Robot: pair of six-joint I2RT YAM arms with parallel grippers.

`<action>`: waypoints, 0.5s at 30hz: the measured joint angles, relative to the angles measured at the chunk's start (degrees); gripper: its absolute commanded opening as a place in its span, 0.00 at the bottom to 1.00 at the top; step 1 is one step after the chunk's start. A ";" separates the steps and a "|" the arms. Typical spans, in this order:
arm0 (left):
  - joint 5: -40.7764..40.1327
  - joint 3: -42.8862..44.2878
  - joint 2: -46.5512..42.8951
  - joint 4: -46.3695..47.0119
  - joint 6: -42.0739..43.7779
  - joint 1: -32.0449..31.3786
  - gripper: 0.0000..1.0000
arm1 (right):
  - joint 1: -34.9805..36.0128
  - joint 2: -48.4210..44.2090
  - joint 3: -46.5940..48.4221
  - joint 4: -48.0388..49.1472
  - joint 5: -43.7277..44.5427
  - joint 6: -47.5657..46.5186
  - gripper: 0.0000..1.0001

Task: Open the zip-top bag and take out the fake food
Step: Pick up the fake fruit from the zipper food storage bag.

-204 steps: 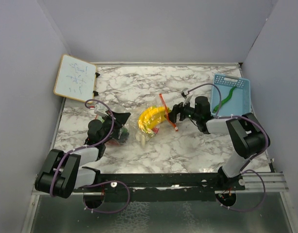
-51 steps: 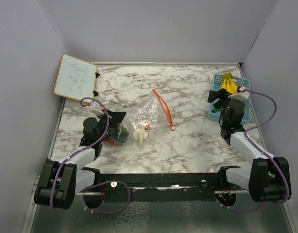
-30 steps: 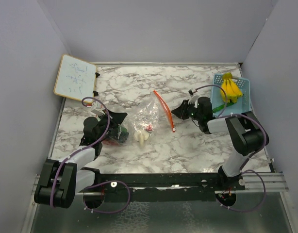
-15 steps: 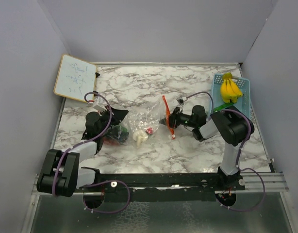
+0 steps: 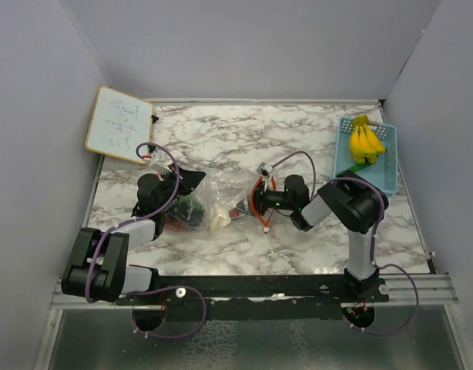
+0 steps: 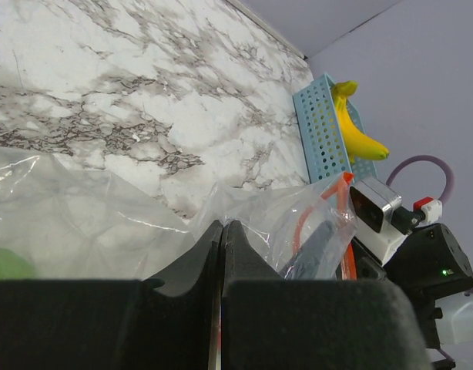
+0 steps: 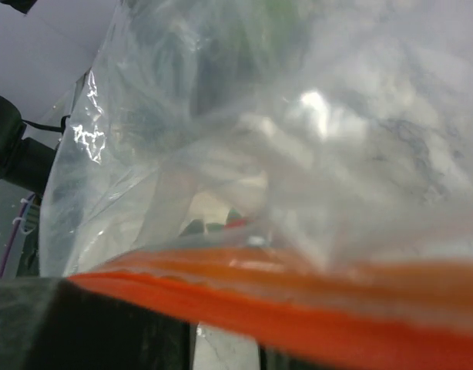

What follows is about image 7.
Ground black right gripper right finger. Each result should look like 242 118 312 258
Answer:
259 346 334 370

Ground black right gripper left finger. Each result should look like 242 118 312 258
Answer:
0 277 190 369

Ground clear zip top bag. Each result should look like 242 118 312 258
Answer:
39 1 473 369

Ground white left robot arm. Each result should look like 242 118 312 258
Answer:
0 96 55 196

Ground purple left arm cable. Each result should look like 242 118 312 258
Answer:
0 196 37 279

